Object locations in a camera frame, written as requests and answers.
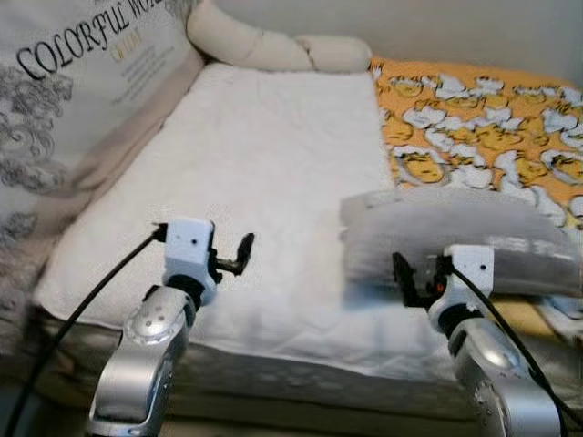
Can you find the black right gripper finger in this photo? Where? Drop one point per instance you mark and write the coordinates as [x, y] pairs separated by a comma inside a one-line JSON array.
[[402, 278]]

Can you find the grey pillow with white lettering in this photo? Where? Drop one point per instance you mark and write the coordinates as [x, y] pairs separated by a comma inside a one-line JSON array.
[[455, 228]]

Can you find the white quilted mattress pad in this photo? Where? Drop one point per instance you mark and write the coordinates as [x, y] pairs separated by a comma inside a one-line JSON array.
[[255, 164]]

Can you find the grey quilted mattress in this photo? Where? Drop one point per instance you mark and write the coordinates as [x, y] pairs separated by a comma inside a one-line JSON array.
[[273, 373]]

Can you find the orange cartoon print blanket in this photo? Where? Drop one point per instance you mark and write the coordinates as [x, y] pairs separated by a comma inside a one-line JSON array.
[[474, 127]]

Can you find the beige bolster cushion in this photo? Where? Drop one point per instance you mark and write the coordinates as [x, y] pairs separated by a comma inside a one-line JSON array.
[[246, 45]]

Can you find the grey printed bed bumper cushion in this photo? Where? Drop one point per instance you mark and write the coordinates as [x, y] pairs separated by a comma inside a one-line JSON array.
[[82, 91]]

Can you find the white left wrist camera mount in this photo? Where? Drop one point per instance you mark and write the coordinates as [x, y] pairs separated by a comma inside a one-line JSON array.
[[189, 246]]

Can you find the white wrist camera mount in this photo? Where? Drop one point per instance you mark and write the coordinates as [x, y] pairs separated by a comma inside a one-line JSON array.
[[189, 246], [472, 266]]

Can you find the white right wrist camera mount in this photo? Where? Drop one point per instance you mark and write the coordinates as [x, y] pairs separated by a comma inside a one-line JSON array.
[[472, 266]]

